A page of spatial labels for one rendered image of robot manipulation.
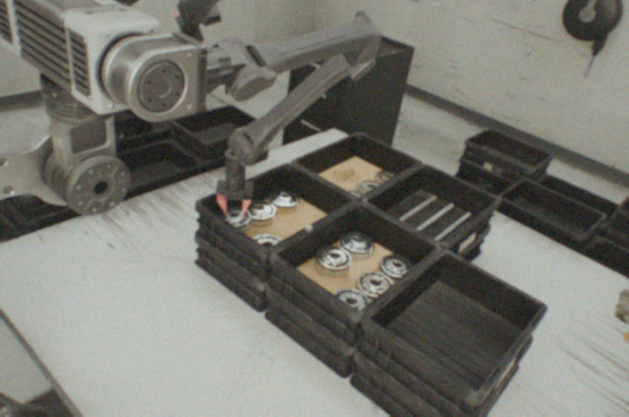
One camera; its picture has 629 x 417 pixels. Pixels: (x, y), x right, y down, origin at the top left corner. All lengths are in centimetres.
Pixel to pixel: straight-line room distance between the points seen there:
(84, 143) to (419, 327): 90
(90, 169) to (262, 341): 63
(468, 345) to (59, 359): 99
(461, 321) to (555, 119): 336
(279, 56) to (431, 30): 402
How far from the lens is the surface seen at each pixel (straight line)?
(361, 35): 128
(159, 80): 94
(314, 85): 137
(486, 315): 157
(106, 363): 148
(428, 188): 200
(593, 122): 464
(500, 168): 305
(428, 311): 151
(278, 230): 166
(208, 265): 167
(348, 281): 152
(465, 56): 495
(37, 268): 177
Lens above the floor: 181
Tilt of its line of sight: 31 degrees down
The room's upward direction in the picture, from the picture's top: 9 degrees clockwise
